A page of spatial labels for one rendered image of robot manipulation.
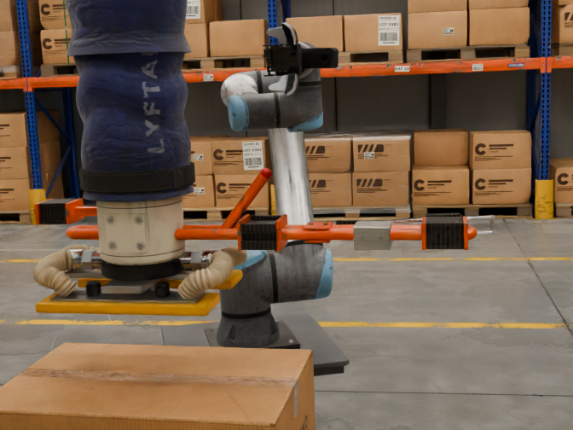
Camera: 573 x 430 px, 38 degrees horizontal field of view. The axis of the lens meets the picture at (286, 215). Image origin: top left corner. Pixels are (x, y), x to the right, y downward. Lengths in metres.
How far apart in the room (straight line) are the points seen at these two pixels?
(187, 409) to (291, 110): 0.84
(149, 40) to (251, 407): 0.70
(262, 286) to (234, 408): 0.90
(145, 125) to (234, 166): 7.38
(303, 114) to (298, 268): 0.55
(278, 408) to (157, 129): 0.57
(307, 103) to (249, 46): 6.78
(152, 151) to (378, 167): 7.19
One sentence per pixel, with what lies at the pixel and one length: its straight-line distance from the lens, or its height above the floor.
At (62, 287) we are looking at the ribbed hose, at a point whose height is 1.16.
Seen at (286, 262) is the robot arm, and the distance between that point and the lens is 2.47.
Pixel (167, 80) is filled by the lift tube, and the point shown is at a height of 1.55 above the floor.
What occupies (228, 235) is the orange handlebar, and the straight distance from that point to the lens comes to 1.62.
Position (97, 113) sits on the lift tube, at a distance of 1.61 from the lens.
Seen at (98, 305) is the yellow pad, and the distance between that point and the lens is 1.62.
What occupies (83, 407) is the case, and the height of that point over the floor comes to 0.94.
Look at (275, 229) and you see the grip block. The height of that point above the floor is 1.26.
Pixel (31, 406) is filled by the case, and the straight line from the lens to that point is 1.71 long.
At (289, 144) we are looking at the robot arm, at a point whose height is 1.33.
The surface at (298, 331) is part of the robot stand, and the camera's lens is 2.65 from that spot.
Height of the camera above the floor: 1.55
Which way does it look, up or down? 10 degrees down
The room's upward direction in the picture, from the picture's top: 2 degrees counter-clockwise
